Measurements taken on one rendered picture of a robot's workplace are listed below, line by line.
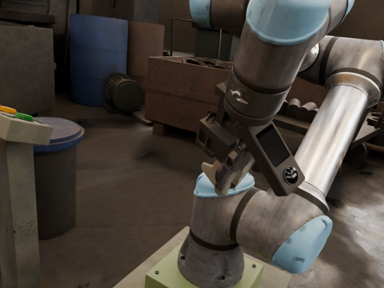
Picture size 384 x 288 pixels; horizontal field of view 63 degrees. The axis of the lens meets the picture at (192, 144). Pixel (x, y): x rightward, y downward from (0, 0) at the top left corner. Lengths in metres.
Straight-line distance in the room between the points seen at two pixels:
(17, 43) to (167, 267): 2.07
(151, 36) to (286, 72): 3.36
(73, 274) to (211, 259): 0.69
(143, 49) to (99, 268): 2.78
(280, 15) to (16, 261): 0.94
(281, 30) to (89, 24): 3.05
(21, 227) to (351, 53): 0.94
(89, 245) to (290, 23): 1.20
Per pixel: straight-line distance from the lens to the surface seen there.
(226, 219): 0.61
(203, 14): 0.50
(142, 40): 3.65
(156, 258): 0.84
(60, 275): 1.26
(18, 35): 2.53
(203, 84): 2.34
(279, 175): 0.44
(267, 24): 0.33
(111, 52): 3.34
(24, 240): 1.04
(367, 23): 11.70
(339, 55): 0.78
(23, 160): 0.92
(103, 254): 1.33
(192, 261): 0.70
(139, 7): 4.86
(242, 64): 0.36
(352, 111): 0.71
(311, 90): 3.69
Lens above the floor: 0.84
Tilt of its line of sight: 20 degrees down
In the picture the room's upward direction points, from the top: 7 degrees clockwise
